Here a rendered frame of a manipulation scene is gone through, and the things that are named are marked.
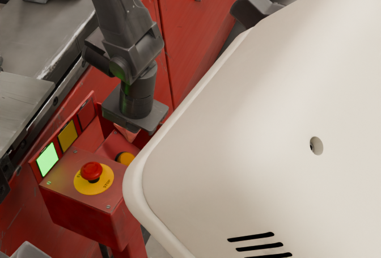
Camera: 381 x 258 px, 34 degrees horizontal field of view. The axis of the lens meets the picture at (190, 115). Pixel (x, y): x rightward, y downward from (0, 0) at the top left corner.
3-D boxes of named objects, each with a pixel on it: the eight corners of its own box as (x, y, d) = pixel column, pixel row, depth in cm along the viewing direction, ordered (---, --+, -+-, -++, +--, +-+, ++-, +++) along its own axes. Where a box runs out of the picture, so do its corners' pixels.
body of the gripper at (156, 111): (119, 88, 112) (121, 60, 106) (168, 113, 110) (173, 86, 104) (99, 111, 108) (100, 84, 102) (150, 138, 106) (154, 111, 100)
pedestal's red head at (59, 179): (122, 253, 114) (104, 192, 101) (51, 223, 120) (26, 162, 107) (174, 176, 126) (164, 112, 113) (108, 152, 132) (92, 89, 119)
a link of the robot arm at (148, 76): (143, 80, 96) (165, 60, 100) (109, 58, 98) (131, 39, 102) (139, 108, 102) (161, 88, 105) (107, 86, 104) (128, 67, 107)
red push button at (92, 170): (97, 193, 110) (93, 180, 107) (79, 185, 111) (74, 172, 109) (109, 176, 112) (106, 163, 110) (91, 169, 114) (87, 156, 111)
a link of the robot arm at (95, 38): (125, 68, 91) (161, 30, 95) (66, 30, 94) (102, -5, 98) (130, 109, 102) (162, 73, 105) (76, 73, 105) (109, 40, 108)
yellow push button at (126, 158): (126, 177, 122) (130, 173, 120) (111, 165, 121) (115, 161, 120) (136, 164, 124) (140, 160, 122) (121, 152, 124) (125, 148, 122)
